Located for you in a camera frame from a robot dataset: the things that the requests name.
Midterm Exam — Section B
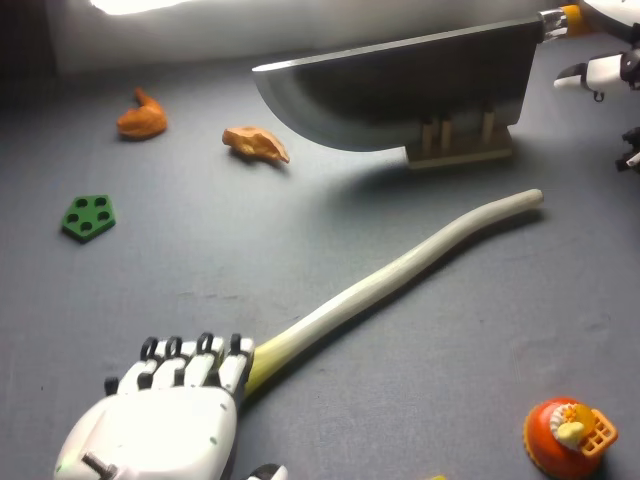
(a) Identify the grey table cloth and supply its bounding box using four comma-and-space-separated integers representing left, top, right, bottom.
0, 47, 640, 480

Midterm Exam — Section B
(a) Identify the white backdrop sheet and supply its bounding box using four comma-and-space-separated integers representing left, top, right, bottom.
49, 0, 551, 76

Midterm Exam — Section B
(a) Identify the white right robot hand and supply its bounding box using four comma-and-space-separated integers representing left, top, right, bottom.
553, 0, 640, 175

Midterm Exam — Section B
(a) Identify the leek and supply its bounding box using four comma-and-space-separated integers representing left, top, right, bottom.
244, 188, 545, 401

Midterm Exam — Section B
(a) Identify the orange toy chicken leg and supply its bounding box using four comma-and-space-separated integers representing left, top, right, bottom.
116, 87, 169, 141

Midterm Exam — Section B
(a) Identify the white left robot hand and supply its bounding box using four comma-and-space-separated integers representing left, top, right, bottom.
53, 332, 290, 480

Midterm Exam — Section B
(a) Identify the wooden knife stand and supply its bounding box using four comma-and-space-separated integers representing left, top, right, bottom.
407, 109, 515, 171

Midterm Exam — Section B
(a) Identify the green pentagon block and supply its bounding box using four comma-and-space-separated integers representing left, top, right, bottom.
60, 193, 117, 245

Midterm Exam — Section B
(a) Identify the orange toy cake with waffle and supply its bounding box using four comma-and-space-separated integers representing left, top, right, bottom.
522, 396, 620, 479

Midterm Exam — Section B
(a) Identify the large steel cleaver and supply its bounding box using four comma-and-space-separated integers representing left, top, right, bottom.
252, 4, 586, 152

